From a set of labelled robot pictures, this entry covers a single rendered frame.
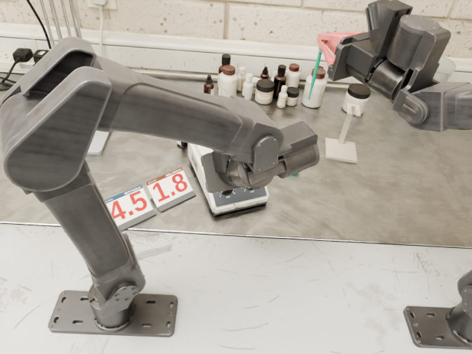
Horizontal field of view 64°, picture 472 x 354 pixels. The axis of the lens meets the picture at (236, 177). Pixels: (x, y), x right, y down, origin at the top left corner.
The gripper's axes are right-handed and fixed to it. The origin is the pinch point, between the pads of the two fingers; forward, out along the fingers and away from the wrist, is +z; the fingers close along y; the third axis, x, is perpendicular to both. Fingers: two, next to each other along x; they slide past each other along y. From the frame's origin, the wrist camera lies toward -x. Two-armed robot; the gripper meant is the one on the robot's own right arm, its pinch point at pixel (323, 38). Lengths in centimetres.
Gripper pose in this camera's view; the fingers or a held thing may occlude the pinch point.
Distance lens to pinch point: 78.1
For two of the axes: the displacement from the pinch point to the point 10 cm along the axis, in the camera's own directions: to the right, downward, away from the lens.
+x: -0.8, 7.1, 7.0
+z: -5.3, -6.2, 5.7
